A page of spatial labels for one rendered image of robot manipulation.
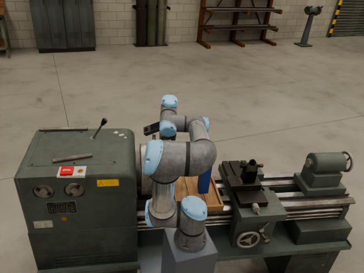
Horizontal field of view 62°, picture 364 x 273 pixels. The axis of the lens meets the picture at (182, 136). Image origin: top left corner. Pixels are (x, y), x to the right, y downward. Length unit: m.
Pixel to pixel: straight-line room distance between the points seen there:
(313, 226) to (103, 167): 1.50
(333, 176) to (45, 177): 1.80
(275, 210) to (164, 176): 1.14
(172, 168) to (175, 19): 7.92
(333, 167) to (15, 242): 2.60
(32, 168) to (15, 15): 6.57
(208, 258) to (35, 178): 0.91
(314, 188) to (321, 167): 0.17
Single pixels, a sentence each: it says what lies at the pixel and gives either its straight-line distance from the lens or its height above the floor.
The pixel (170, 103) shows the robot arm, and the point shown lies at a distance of 1.38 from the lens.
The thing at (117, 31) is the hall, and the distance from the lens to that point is 8.35.
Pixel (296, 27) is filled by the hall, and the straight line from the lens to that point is 11.13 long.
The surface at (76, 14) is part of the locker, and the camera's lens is 7.58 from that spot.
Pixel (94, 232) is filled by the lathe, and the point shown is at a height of 0.84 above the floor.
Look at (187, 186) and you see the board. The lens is 2.10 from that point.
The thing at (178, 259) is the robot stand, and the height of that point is 1.10.
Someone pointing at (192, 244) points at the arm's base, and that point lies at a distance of 1.43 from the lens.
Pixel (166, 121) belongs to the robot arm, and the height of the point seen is 1.61.
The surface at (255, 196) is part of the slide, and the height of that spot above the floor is 0.97.
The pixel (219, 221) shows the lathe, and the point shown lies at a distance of 2.10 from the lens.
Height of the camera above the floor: 2.25
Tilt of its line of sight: 32 degrees down
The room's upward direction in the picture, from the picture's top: 5 degrees clockwise
